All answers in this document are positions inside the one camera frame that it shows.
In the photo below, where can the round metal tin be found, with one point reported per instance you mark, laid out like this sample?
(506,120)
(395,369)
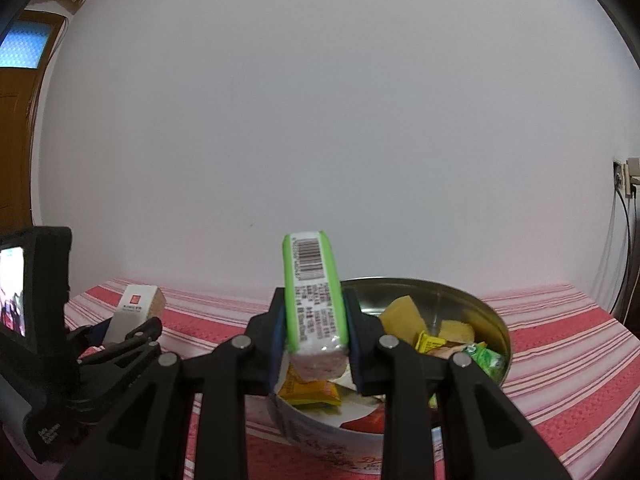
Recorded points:
(450,295)

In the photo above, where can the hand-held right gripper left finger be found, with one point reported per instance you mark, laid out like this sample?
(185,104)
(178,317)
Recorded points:
(260,340)

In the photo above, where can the pale green tissue pack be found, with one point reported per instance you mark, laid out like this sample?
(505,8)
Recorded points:
(487,360)

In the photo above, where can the door window pane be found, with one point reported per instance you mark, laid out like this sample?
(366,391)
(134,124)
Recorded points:
(22,45)

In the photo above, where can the white tissue pack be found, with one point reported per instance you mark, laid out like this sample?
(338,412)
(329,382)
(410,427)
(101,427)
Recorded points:
(135,310)

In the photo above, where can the wooden door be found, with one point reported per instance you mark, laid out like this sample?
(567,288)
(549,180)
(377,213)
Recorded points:
(20,135)

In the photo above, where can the wall socket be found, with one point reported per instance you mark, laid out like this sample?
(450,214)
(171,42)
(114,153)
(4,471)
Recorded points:
(620,175)

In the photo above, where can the red snack packet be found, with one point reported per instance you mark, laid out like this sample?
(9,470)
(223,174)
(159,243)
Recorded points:
(370,422)

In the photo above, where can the red striped cloth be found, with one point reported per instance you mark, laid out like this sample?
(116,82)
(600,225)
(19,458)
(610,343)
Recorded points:
(550,360)

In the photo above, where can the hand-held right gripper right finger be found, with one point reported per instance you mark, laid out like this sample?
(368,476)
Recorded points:
(365,350)

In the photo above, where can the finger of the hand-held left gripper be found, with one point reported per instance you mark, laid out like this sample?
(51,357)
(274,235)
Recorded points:
(120,365)
(87,340)

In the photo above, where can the white plug adapter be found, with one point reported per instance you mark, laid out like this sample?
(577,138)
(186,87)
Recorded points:
(634,170)

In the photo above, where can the yellow cracker packet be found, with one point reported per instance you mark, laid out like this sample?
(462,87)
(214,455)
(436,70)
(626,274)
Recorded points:
(310,390)

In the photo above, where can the yellow sponge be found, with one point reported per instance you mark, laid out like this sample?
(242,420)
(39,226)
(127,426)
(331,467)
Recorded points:
(457,330)
(402,317)

